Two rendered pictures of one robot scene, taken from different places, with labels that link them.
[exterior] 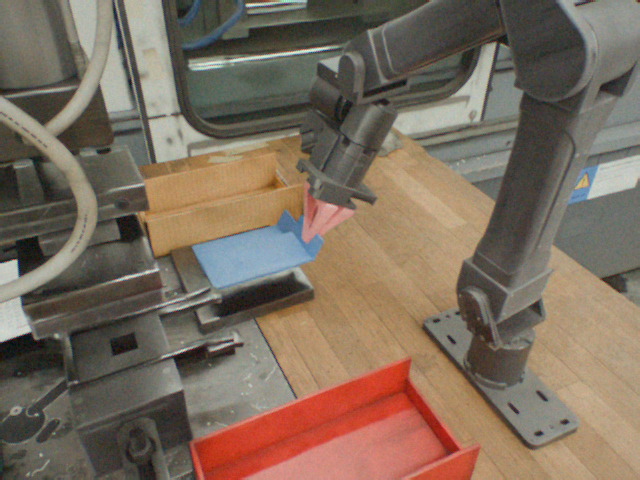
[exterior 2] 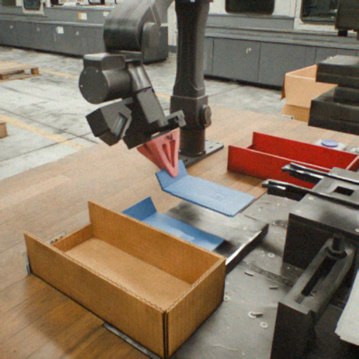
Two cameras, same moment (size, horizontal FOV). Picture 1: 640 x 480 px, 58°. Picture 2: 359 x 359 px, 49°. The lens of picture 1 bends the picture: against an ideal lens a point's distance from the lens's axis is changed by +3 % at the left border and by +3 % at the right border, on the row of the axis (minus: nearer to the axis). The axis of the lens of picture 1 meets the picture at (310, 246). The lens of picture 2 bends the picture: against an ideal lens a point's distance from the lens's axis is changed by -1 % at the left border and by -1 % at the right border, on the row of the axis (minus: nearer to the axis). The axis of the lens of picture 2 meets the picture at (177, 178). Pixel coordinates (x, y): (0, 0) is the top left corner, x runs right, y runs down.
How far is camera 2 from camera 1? 1.07 m
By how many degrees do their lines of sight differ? 94
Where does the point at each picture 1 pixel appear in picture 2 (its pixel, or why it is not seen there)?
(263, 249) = (195, 193)
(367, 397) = (249, 165)
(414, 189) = (15, 198)
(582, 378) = not seen: hidden behind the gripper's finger
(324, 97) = (120, 78)
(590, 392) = not seen: hidden behind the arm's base
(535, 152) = (202, 27)
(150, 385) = (347, 174)
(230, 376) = (281, 212)
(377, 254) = (120, 195)
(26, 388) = not seen: outside the picture
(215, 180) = (81, 278)
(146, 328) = (324, 188)
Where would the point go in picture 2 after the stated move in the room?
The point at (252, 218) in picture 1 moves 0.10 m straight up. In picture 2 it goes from (132, 239) to (128, 179)
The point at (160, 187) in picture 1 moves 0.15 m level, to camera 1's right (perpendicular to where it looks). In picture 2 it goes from (135, 305) to (94, 238)
